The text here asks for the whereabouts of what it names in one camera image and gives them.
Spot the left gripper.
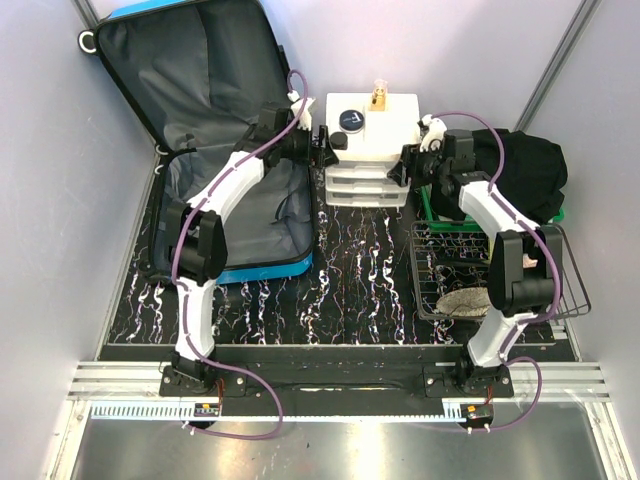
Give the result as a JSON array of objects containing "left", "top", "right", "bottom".
[{"left": 276, "top": 121, "right": 338, "bottom": 170}]

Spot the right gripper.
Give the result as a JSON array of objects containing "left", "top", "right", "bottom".
[{"left": 386, "top": 142, "right": 450, "bottom": 188}]

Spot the small black round jar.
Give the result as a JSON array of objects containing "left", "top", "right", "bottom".
[{"left": 329, "top": 131, "right": 349, "bottom": 150}]

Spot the white plastic drawer unit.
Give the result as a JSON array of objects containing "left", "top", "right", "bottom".
[{"left": 324, "top": 93, "right": 420, "bottom": 208}]

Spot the small dark bottle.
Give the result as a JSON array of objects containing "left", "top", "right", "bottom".
[{"left": 369, "top": 79, "right": 388, "bottom": 112}]

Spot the green plastic tray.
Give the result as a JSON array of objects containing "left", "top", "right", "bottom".
[{"left": 419, "top": 184, "right": 566, "bottom": 234}]

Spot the large black garment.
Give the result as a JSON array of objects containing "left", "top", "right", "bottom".
[{"left": 429, "top": 128, "right": 569, "bottom": 224}]

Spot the blue fish-print suitcase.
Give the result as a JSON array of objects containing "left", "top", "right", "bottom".
[{"left": 78, "top": 1, "right": 315, "bottom": 284}]

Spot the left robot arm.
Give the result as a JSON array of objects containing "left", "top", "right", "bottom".
[{"left": 166, "top": 94, "right": 338, "bottom": 396}]

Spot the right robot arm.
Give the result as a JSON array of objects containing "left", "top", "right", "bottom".
[{"left": 388, "top": 130, "right": 563, "bottom": 397}]

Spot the speckled grey plate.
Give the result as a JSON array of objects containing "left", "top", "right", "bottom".
[{"left": 436, "top": 287, "right": 491, "bottom": 317}]

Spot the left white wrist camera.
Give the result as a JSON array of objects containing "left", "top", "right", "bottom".
[{"left": 287, "top": 90, "right": 316, "bottom": 131}]

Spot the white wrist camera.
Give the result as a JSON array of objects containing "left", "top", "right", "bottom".
[
  {"left": 287, "top": 90, "right": 316, "bottom": 131},
  {"left": 419, "top": 114, "right": 447, "bottom": 152}
]

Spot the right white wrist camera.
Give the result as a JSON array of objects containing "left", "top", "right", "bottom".
[{"left": 419, "top": 114, "right": 447, "bottom": 152}]

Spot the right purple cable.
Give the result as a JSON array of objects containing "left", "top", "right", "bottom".
[{"left": 414, "top": 110, "right": 564, "bottom": 434}]

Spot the black wire basket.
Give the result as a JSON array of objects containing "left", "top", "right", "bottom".
[{"left": 410, "top": 220, "right": 592, "bottom": 321}]

